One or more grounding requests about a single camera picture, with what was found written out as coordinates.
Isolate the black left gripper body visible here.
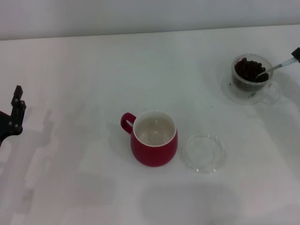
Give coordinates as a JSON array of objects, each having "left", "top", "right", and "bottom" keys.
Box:
[{"left": 0, "top": 111, "right": 17, "bottom": 147}]

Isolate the blue handled metal spoon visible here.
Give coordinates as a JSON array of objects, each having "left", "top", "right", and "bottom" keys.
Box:
[{"left": 255, "top": 58, "right": 295, "bottom": 80}]

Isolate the red ceramic mug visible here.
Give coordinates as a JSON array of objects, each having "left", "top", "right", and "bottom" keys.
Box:
[{"left": 120, "top": 109, "right": 178, "bottom": 167}]

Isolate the coffee beans pile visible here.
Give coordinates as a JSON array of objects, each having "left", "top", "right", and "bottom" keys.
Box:
[{"left": 234, "top": 57, "right": 270, "bottom": 91}]

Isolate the clear glass cup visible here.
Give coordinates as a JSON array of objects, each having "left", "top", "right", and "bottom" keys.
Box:
[{"left": 232, "top": 53, "right": 281, "bottom": 105}]

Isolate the glass saucer with bean crumbs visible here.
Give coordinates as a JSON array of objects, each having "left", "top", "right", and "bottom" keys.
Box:
[{"left": 221, "top": 72, "right": 281, "bottom": 105}]

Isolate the clean clear glass saucer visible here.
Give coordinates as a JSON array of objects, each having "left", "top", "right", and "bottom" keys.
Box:
[{"left": 180, "top": 134, "right": 226, "bottom": 174}]

